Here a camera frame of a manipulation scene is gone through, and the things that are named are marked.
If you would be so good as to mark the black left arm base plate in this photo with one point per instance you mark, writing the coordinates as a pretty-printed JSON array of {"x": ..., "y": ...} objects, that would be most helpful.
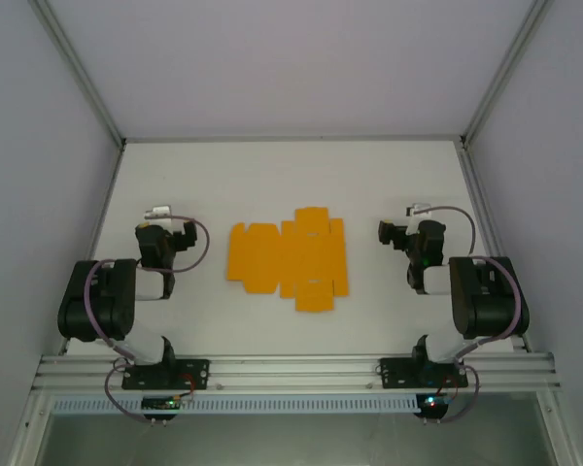
[{"x": 175, "y": 381}]

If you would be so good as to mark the aluminium mounting rail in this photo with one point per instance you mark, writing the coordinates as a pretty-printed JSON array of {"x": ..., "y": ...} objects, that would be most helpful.
[{"x": 291, "y": 369}]

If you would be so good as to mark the orange paper box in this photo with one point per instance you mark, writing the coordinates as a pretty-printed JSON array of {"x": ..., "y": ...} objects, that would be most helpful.
[{"x": 291, "y": 257}]

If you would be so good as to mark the left green circuit board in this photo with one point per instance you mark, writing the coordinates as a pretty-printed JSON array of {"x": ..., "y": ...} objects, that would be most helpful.
[{"x": 160, "y": 403}]

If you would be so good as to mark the right green circuit board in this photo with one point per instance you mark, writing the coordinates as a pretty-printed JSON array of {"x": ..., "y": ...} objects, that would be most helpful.
[{"x": 432, "y": 402}]

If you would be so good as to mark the black round mount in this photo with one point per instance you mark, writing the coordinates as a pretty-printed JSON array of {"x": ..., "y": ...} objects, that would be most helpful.
[
  {"x": 158, "y": 415},
  {"x": 430, "y": 415}
]

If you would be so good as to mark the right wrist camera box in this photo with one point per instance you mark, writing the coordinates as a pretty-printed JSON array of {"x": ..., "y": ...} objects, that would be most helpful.
[{"x": 413, "y": 211}]

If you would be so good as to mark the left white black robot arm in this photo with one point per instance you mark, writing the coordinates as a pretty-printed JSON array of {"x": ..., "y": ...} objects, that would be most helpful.
[{"x": 97, "y": 301}]

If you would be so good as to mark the green circuit board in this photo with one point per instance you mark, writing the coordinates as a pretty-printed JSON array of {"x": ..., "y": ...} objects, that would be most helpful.
[
  {"x": 160, "y": 403},
  {"x": 432, "y": 402}
]

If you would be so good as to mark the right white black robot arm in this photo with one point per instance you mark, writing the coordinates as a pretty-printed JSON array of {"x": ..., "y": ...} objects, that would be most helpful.
[{"x": 490, "y": 301}]

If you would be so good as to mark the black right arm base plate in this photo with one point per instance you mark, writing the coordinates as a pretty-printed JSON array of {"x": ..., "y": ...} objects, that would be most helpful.
[{"x": 398, "y": 374}]

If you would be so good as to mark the aluminium frame leg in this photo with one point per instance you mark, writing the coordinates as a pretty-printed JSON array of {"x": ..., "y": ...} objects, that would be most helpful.
[
  {"x": 556, "y": 427},
  {"x": 31, "y": 427}
]

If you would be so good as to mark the aluminium table side rail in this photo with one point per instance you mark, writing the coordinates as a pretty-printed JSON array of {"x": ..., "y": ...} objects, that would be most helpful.
[
  {"x": 477, "y": 194},
  {"x": 109, "y": 194}
]

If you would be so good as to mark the aluminium frame post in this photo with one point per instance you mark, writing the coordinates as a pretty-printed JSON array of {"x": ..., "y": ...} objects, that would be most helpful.
[
  {"x": 505, "y": 73},
  {"x": 78, "y": 73}
]

